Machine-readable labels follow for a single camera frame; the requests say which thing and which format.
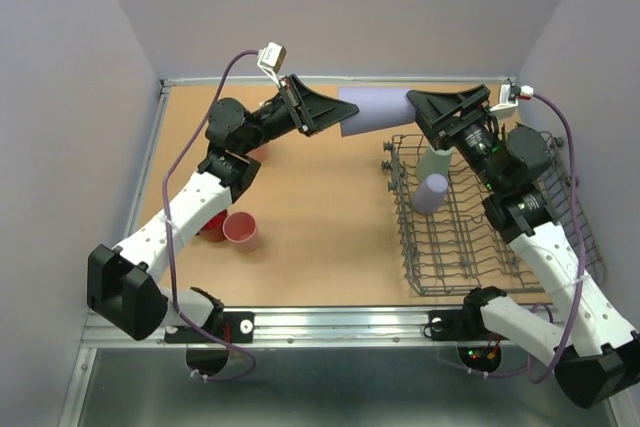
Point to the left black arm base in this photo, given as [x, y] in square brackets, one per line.
[232, 326]

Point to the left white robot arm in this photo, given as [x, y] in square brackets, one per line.
[122, 281]

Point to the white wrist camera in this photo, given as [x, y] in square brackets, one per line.
[270, 59]
[509, 96]

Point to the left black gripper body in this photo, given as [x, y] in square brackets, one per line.
[275, 120]

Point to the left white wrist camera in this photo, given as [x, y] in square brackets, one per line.
[270, 59]

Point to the pink cup far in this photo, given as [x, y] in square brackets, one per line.
[261, 153]

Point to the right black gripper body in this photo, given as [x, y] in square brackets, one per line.
[474, 142]

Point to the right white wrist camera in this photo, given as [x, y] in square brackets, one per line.
[509, 96]

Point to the purple cup small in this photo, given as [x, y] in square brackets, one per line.
[430, 194]

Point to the aluminium front rail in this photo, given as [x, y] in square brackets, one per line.
[278, 328]

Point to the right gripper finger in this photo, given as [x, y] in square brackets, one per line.
[443, 105]
[447, 128]

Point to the red mug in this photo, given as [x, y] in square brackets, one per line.
[212, 231]

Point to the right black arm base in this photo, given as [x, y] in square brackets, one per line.
[451, 325]

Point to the green plastic cup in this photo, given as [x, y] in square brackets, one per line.
[432, 162]

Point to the pink cup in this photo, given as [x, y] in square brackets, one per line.
[240, 229]
[261, 153]

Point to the pink cup near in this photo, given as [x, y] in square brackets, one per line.
[240, 229]

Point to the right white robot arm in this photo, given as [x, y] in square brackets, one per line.
[595, 355]

